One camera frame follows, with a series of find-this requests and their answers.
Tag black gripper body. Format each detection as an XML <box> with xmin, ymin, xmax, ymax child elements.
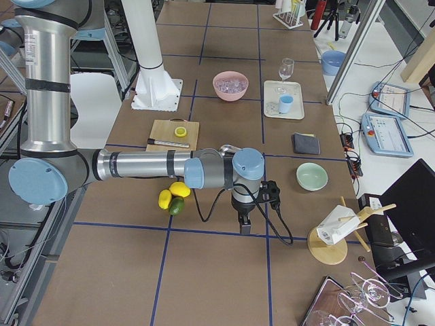
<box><xmin>231</xmin><ymin>188</ymin><xmax>256</xmax><ymax>215</ymax></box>

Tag green lime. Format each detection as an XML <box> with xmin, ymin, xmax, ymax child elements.
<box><xmin>168</xmin><ymin>197</ymin><xmax>185</xmax><ymax>216</ymax></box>

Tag steel knife on board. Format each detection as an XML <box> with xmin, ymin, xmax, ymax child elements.
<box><xmin>147</xmin><ymin>138</ymin><xmax>190</xmax><ymax>148</ymax></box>

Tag pink bowl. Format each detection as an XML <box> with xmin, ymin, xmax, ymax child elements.
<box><xmin>212</xmin><ymin>71</ymin><xmax>249</xmax><ymax>102</ymax></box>

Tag cream bear tray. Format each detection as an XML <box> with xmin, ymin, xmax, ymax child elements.
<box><xmin>264</xmin><ymin>80</ymin><xmax>305</xmax><ymax>120</ymax></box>

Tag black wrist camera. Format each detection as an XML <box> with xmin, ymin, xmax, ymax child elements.
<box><xmin>257</xmin><ymin>181</ymin><xmax>281</xmax><ymax>205</ymax></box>

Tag clear wine glass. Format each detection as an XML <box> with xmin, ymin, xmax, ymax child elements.
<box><xmin>275</xmin><ymin>58</ymin><xmax>294</xmax><ymax>94</ymax></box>

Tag aluminium frame post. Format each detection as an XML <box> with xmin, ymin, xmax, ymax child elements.
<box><xmin>326</xmin><ymin>0</ymin><xmax>386</xmax><ymax>105</ymax></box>

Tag wooden mug tree stand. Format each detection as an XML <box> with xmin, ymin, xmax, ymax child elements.
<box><xmin>307</xmin><ymin>197</ymin><xmax>396</xmax><ymax>265</ymax></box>

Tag teach pendant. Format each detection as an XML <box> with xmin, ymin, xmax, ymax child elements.
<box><xmin>368</xmin><ymin>81</ymin><xmax>411</xmax><ymax>120</ymax></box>
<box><xmin>361</xmin><ymin>113</ymin><xmax>414</xmax><ymax>158</ymax></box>

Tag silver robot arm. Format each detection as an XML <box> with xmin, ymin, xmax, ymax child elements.
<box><xmin>8</xmin><ymin>1</ymin><xmax>266</xmax><ymax>234</ymax></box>

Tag yellow lemon upper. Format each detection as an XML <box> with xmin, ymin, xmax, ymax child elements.
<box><xmin>169</xmin><ymin>181</ymin><xmax>191</xmax><ymax>198</ymax></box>

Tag wine glasses on rack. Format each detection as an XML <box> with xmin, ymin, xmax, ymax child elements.
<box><xmin>301</xmin><ymin>272</ymin><xmax>395</xmax><ymax>326</ymax></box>

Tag yellow lemon left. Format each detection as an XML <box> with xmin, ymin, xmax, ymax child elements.
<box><xmin>158</xmin><ymin>189</ymin><xmax>173</xmax><ymax>210</ymax></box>

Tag lower teach pendant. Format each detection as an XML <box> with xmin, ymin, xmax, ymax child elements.
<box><xmin>361</xmin><ymin>113</ymin><xmax>414</xmax><ymax>158</ymax></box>

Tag white carton on stand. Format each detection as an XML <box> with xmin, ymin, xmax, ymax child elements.
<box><xmin>316</xmin><ymin>205</ymin><xmax>360</xmax><ymax>245</ymax></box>

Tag wooden cutting board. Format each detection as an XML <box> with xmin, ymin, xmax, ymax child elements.
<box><xmin>146</xmin><ymin>120</ymin><xmax>199</xmax><ymax>151</ymax></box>

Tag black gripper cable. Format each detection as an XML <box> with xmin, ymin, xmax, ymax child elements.
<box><xmin>193</xmin><ymin>183</ymin><xmax>294</xmax><ymax>246</ymax></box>

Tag yellow lemon half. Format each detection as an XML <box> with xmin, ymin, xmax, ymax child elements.
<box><xmin>174</xmin><ymin>126</ymin><xmax>188</xmax><ymax>138</ymax></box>

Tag blue bowl on side table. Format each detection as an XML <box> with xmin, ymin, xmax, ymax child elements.
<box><xmin>321</xmin><ymin>50</ymin><xmax>346</xmax><ymax>76</ymax></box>

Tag red bottle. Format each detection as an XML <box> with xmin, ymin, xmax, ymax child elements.
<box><xmin>311</xmin><ymin>0</ymin><xmax>328</xmax><ymax>31</ymax></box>

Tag metal ice scoop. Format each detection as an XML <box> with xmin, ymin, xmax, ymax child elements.
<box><xmin>218</xmin><ymin>144</ymin><xmax>241</xmax><ymax>157</ymax></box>

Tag black tripod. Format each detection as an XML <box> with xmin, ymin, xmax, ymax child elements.
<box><xmin>313</xmin><ymin>1</ymin><xmax>339</xmax><ymax>41</ymax></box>

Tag clear ice cubes pile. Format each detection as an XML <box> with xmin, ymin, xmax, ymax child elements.
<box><xmin>214</xmin><ymin>77</ymin><xmax>248</xmax><ymax>94</ymax></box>

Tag clear water bottle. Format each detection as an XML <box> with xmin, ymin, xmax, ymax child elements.
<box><xmin>338</xmin><ymin>5</ymin><xmax>360</xmax><ymax>39</ymax></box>

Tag dark grey folded cloth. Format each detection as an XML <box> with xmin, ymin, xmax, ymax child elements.
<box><xmin>292</xmin><ymin>133</ymin><xmax>321</xmax><ymax>155</ymax></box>

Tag light blue cup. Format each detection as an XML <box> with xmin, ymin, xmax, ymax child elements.
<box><xmin>278</xmin><ymin>94</ymin><xmax>294</xmax><ymax>114</ymax></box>

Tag upper teach pendant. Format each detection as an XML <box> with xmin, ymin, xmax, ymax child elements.
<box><xmin>368</xmin><ymin>81</ymin><xmax>411</xmax><ymax>120</ymax></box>

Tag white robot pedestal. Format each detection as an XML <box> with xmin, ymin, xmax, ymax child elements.
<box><xmin>122</xmin><ymin>0</ymin><xmax>183</xmax><ymax>111</ymax></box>

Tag green ceramic bowl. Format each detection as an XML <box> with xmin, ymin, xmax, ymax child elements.
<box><xmin>296</xmin><ymin>162</ymin><xmax>328</xmax><ymax>192</ymax></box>

